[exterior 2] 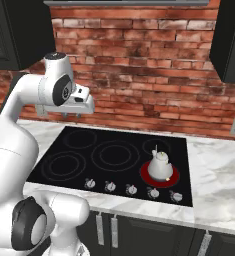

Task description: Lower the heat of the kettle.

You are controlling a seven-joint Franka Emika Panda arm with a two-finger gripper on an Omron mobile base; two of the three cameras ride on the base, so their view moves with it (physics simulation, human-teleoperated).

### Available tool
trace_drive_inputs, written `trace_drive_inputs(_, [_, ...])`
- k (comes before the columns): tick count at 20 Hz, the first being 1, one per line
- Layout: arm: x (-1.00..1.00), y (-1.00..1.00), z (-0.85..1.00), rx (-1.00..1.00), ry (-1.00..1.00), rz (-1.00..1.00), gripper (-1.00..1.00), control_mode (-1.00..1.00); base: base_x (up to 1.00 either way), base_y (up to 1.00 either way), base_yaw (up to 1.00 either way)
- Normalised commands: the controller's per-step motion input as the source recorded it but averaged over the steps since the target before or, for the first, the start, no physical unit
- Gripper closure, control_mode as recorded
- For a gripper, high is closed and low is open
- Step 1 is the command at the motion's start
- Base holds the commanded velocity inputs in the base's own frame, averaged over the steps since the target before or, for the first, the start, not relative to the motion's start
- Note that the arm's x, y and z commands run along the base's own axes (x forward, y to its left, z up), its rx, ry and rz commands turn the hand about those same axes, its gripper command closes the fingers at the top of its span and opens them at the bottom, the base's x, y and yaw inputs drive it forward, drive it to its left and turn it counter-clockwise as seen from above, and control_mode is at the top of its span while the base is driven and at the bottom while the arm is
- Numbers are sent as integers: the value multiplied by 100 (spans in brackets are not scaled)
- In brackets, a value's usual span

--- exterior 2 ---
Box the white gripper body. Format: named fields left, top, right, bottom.
left=35, top=95, right=96, bottom=117

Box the white kettle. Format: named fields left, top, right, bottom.
left=147, top=144, right=174, bottom=183

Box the black hob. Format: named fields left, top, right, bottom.
left=25, top=125, right=194, bottom=208

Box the silver hob knob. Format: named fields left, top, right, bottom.
left=146, top=186, right=161, bottom=200
left=104, top=180, right=117, bottom=193
left=83, top=178, right=97, bottom=190
left=125, top=183, right=139, bottom=197
left=169, top=190, right=184, bottom=204

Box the black base cupboard door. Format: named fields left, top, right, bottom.
left=188, top=228, right=235, bottom=256
left=110, top=213, right=197, bottom=256
left=76, top=210, right=111, bottom=256

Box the grey extractor hood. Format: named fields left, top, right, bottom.
left=43, top=0, right=211, bottom=8

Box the black wall cupboard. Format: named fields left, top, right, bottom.
left=0, top=0, right=57, bottom=72
left=209, top=0, right=235, bottom=85

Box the silver cupboard handle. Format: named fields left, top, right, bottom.
left=95, top=212, right=105, bottom=247
left=110, top=215, right=119, bottom=249
left=196, top=230, right=213, bottom=256

